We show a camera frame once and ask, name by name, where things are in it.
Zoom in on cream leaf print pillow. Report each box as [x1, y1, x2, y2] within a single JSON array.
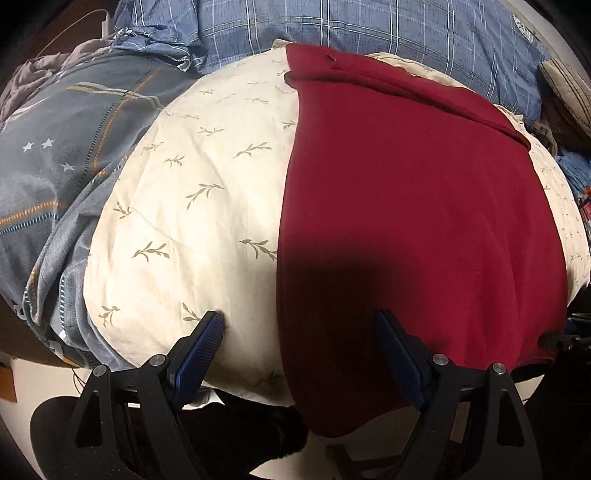
[[84, 39, 591, 409]]

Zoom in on beige patterned cushion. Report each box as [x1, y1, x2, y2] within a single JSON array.
[[539, 58, 591, 125]]

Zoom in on white charger cable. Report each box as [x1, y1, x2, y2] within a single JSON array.
[[39, 9, 116, 56]]

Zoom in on dark red fleece garment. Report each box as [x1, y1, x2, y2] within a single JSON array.
[[276, 42, 570, 438]]

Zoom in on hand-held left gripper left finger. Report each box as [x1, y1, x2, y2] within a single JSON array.
[[67, 310, 225, 480]]

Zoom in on brown cloth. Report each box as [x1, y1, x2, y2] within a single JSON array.
[[540, 106, 591, 155]]

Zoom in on grey star print quilt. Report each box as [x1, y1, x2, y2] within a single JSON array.
[[0, 48, 199, 370]]

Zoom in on blue denim cloth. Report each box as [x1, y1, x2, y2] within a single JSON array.
[[554, 152, 591, 197]]

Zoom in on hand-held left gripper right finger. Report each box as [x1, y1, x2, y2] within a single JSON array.
[[374, 310, 541, 480]]

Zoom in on mauve grey cloth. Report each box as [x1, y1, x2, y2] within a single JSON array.
[[0, 39, 116, 125]]

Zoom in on wooden bed frame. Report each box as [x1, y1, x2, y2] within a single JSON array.
[[0, 318, 84, 370]]

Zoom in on dark round seat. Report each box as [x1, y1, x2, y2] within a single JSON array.
[[30, 396, 93, 480]]

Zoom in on black fuzzy cloth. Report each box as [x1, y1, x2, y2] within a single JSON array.
[[185, 394, 310, 480]]

